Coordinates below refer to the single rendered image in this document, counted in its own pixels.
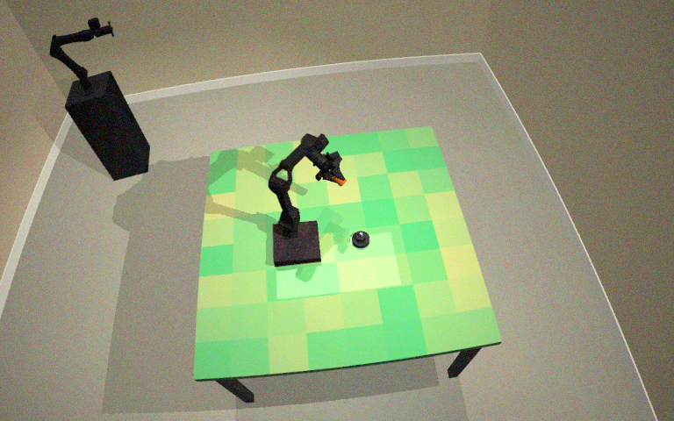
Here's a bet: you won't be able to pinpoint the orange knob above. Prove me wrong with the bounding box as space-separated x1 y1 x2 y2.
331 175 347 186

